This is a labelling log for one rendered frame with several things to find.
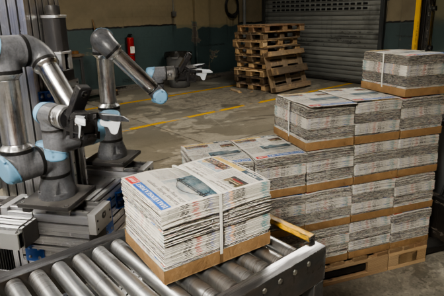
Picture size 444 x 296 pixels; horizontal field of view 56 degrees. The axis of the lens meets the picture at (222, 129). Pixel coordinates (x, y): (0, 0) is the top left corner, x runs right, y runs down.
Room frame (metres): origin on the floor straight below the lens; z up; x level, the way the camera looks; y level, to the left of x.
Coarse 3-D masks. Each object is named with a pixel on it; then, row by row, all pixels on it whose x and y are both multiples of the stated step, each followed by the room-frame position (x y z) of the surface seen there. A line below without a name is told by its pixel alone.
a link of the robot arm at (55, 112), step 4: (56, 108) 1.28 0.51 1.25; (60, 108) 1.27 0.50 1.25; (52, 112) 1.27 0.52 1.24; (56, 112) 1.26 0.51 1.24; (52, 116) 1.26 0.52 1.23; (56, 116) 1.25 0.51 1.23; (52, 120) 1.27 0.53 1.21; (56, 120) 1.25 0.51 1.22; (52, 124) 1.28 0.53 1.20; (56, 124) 1.26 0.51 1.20; (60, 128) 1.27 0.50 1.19
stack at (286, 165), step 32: (192, 160) 1.96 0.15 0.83; (256, 160) 1.95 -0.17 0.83; (288, 160) 2.00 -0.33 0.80; (320, 160) 2.07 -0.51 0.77; (352, 160) 2.13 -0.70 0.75; (384, 160) 2.20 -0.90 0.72; (320, 192) 2.06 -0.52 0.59; (352, 192) 2.14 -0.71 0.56; (384, 192) 2.21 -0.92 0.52; (352, 224) 2.14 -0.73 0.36; (384, 224) 2.21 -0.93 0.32; (384, 256) 2.21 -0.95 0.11
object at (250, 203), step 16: (208, 160) 1.37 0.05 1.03; (224, 160) 1.37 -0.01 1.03; (208, 176) 1.23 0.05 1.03; (224, 176) 1.22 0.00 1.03; (240, 176) 1.22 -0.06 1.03; (256, 176) 1.22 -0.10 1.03; (240, 192) 1.13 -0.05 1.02; (256, 192) 1.17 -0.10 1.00; (240, 208) 1.14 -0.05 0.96; (256, 208) 1.17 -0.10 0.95; (240, 224) 1.14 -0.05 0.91; (256, 224) 1.18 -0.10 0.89; (240, 240) 1.14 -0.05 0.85
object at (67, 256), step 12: (96, 240) 1.25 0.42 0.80; (108, 240) 1.25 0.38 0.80; (60, 252) 1.18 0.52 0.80; (72, 252) 1.18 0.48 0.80; (84, 252) 1.19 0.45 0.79; (36, 264) 1.12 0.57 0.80; (48, 264) 1.12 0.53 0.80; (96, 264) 1.22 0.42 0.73; (0, 276) 1.06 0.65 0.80; (12, 276) 1.06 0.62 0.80; (24, 276) 1.07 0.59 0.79; (48, 276) 1.12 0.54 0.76; (0, 288) 1.03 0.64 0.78; (60, 288) 1.14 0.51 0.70
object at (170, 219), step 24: (144, 192) 1.11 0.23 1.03; (168, 192) 1.11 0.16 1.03; (192, 192) 1.11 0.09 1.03; (144, 216) 1.09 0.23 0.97; (168, 216) 1.01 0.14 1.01; (192, 216) 1.05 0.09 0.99; (144, 240) 1.12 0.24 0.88; (168, 240) 1.01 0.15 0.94; (192, 240) 1.05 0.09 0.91; (168, 264) 1.01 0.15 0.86
